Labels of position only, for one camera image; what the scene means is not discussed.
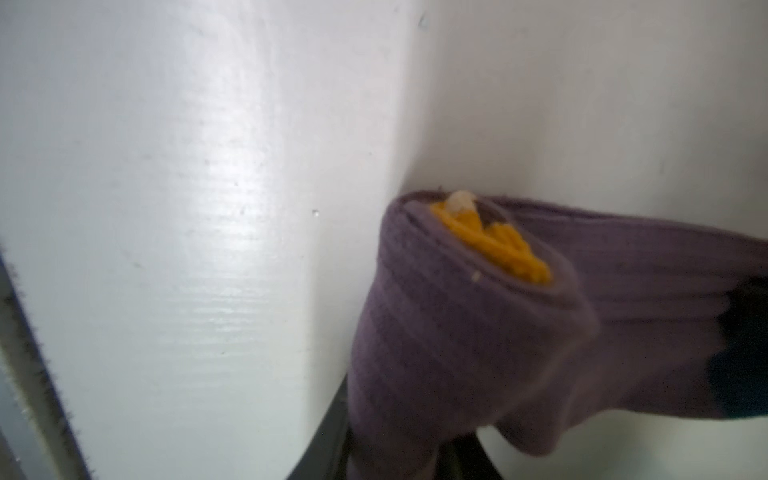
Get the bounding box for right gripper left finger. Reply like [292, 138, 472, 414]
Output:
[287, 377, 350, 480]

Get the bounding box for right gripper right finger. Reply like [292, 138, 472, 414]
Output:
[440, 433, 502, 480]

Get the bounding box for purple striped sock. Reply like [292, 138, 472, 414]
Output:
[347, 191, 767, 479]

